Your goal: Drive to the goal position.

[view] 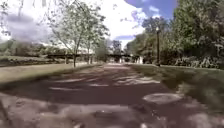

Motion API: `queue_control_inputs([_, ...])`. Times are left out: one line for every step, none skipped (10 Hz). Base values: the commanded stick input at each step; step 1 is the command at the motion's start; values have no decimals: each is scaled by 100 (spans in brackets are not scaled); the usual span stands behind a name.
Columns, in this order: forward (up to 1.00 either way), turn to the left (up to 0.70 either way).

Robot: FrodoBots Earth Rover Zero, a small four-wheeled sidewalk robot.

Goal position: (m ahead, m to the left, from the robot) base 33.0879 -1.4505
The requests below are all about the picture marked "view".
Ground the dark lamp post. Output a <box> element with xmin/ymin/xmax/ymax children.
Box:
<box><xmin>155</xmin><ymin>26</ymin><xmax>161</xmax><ymax>67</ymax></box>

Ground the flat grass field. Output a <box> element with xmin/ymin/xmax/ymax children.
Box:
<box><xmin>0</xmin><ymin>61</ymin><xmax>103</xmax><ymax>84</ymax></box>

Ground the row of slender trees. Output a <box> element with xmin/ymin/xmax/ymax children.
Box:
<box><xmin>43</xmin><ymin>0</ymin><xmax>111</xmax><ymax>69</ymax></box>

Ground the distant tree line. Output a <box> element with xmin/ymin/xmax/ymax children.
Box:
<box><xmin>0</xmin><ymin>38</ymin><xmax>68</xmax><ymax>67</ymax></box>

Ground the grass strip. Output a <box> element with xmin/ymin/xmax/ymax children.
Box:
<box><xmin>128</xmin><ymin>63</ymin><xmax>224</xmax><ymax>113</ymax></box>

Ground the grey asphalt path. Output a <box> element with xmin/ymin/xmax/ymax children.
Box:
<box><xmin>0</xmin><ymin>63</ymin><xmax>224</xmax><ymax>128</ymax></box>

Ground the dense dark wood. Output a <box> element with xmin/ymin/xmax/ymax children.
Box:
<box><xmin>124</xmin><ymin>0</ymin><xmax>224</xmax><ymax>70</ymax></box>

